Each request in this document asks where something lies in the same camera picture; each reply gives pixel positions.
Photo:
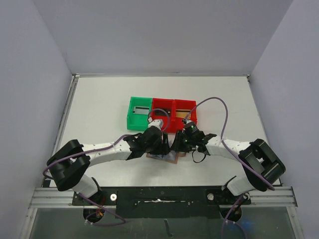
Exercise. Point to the gold card in red bin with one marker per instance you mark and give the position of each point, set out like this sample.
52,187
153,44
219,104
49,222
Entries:
183,113

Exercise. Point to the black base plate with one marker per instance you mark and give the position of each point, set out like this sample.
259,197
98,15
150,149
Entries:
176,202

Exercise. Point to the aluminium left rail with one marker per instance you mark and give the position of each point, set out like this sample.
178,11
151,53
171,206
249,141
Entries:
66,110

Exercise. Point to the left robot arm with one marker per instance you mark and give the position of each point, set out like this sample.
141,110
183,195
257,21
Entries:
67,167

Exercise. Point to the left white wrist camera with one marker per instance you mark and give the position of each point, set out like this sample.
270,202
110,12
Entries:
158,123

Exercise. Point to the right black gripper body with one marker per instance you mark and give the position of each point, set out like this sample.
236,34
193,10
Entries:
178,142

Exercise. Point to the red double plastic bin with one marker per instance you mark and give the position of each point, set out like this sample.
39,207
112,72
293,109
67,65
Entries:
174,123

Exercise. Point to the silver card in green bin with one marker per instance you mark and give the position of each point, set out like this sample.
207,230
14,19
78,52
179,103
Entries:
139,110

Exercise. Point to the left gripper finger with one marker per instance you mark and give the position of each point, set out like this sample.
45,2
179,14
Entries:
158,152
165,143

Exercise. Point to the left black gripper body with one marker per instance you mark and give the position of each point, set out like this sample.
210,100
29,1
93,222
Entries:
158,145

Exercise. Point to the aluminium rail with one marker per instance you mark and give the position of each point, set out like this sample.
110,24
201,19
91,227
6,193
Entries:
66,110
52,198

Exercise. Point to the tan leather card holder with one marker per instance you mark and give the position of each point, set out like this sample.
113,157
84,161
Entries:
172,157

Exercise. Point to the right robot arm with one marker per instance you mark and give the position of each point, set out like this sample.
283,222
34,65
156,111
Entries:
261,165

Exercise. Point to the black card in red bin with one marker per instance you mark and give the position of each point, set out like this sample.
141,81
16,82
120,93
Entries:
162,112

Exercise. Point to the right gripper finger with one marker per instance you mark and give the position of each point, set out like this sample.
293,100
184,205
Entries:
177,143
186,148

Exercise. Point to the aluminium front rail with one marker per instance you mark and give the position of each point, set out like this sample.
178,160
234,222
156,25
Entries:
52,198

